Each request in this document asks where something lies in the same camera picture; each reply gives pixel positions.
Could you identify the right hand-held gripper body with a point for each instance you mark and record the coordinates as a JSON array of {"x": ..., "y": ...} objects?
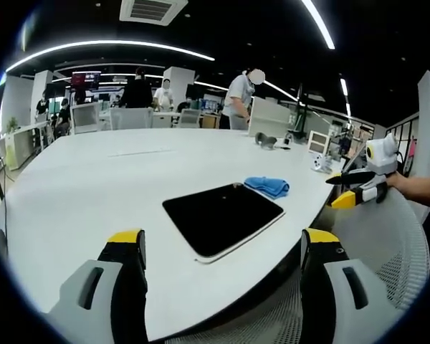
[{"x": 381, "y": 154}]

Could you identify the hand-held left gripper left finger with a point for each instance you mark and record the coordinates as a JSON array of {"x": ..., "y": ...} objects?
[{"x": 93, "y": 283}]

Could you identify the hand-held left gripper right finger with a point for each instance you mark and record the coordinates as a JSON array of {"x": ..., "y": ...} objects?
[{"x": 338, "y": 286}]

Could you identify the blue cleaning cloth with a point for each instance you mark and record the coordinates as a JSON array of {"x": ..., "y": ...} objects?
[{"x": 268, "y": 185}]

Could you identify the person's right hand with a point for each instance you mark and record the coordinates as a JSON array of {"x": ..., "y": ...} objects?
[{"x": 397, "y": 181}]

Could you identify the small white device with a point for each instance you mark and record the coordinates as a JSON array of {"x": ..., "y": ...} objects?
[{"x": 319, "y": 163}]

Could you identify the white framed box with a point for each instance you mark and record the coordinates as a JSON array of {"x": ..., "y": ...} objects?
[{"x": 317, "y": 142}]

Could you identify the white mesh office chair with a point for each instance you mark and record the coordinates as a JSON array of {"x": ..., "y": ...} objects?
[{"x": 376, "y": 243}]

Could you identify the small grey desk stand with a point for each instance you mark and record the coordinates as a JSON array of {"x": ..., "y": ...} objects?
[{"x": 287, "y": 140}]

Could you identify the grey desk partition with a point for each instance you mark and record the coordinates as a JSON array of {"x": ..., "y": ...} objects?
[{"x": 268, "y": 116}]

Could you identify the white low cabinet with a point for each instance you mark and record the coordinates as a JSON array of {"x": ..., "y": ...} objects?
[{"x": 19, "y": 141}]

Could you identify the white computer monitor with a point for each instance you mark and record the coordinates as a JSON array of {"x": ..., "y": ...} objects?
[{"x": 85, "y": 119}]

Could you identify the ceiling air vent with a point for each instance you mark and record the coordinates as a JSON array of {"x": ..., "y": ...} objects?
[{"x": 153, "y": 10}]

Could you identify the red wall screen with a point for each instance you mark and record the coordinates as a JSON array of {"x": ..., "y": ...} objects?
[{"x": 86, "y": 79}]

